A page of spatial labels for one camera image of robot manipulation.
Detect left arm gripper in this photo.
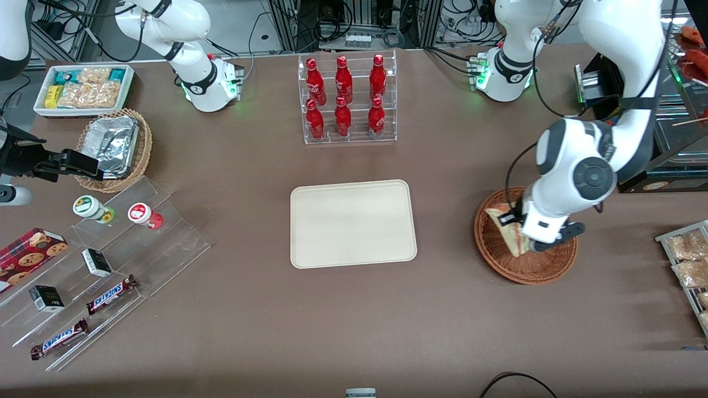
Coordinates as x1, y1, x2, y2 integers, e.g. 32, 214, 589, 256
497, 199, 571, 254

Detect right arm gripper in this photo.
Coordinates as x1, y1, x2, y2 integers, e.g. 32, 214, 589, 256
0, 129, 106, 184

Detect triangular sandwich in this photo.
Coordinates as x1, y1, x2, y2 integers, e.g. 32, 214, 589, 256
485, 203, 533, 258

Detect round brown wicker basket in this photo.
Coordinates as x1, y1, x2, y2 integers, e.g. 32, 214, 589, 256
474, 187, 579, 285

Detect oval wicker basket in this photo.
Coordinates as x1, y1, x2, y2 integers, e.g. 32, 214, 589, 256
74, 108, 153, 193

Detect cream rectangular serving tray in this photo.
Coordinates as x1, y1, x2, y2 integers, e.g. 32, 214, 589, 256
290, 180, 418, 269

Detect stacked aluminium foil trays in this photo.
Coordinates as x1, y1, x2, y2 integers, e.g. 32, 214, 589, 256
82, 116, 139, 179

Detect green lidded cup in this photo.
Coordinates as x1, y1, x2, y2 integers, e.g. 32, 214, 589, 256
72, 195, 116, 224

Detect clear bag of crackers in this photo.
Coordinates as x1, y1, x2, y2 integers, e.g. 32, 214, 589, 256
58, 67, 123, 109

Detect white plastic snack bin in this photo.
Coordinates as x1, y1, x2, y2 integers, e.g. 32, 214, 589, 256
33, 64, 136, 119

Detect red lidded cup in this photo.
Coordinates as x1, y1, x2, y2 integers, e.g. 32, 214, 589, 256
128, 202, 164, 231

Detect small black box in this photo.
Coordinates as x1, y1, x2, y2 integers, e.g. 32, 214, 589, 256
29, 285, 66, 314
82, 248, 114, 278

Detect red plaid cookie box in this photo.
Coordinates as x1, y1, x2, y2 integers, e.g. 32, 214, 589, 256
0, 227, 69, 294

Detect clear acrylic stepped shelf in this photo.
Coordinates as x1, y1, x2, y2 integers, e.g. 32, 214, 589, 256
0, 176, 211, 373

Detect Snickers chocolate bar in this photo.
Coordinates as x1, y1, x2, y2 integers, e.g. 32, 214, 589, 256
30, 318, 90, 361
86, 275, 139, 316

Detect clear bag of biscuits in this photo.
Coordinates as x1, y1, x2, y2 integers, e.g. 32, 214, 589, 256
671, 259, 708, 289
665, 229, 708, 261

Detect black food warmer machine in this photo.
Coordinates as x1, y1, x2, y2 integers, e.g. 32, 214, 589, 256
574, 47, 708, 194

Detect red cola bottle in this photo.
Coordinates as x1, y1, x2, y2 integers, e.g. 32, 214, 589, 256
334, 55, 353, 104
306, 57, 327, 106
367, 97, 386, 139
334, 96, 353, 138
306, 98, 326, 140
369, 54, 387, 102

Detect clear acrylic bottle rack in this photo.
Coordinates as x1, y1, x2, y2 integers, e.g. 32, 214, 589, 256
298, 49, 398, 145

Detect red sausage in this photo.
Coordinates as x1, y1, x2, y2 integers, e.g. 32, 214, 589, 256
684, 49, 708, 75
680, 25, 708, 47

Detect black cable loop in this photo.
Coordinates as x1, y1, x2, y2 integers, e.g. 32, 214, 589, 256
478, 371, 560, 398

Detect wire rack of snacks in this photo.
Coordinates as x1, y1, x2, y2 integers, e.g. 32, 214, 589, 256
655, 220, 708, 338

